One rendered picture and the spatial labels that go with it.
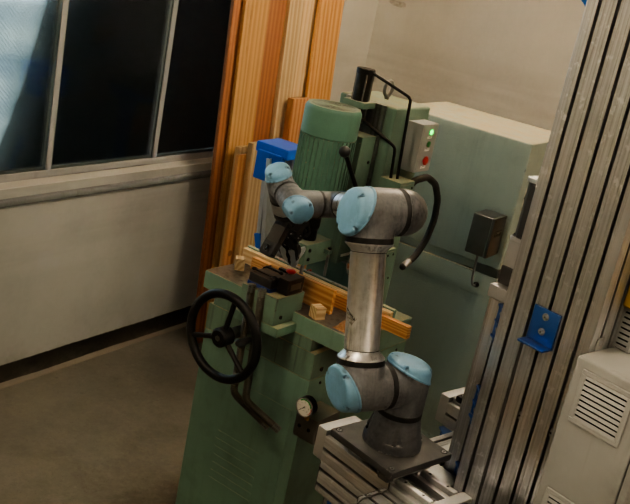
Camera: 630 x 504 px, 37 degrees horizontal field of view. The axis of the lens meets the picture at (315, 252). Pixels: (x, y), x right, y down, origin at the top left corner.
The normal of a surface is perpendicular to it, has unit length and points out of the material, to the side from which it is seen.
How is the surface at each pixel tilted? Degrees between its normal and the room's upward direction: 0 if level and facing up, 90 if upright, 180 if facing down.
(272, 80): 87
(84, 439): 0
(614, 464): 90
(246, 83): 87
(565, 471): 90
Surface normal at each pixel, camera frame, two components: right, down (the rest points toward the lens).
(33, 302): 0.81, 0.33
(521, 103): -0.55, 0.16
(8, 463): 0.19, -0.93
